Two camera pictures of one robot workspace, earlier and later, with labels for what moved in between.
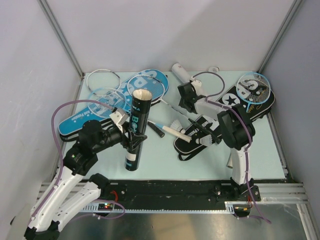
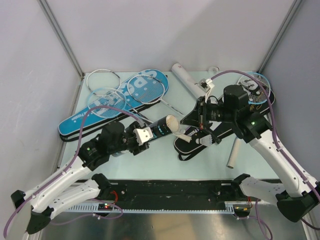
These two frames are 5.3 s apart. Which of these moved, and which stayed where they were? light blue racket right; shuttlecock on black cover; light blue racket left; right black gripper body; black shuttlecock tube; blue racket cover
Moved: black shuttlecock tube; right black gripper body
Stayed: blue racket cover; light blue racket right; shuttlecock on black cover; light blue racket left
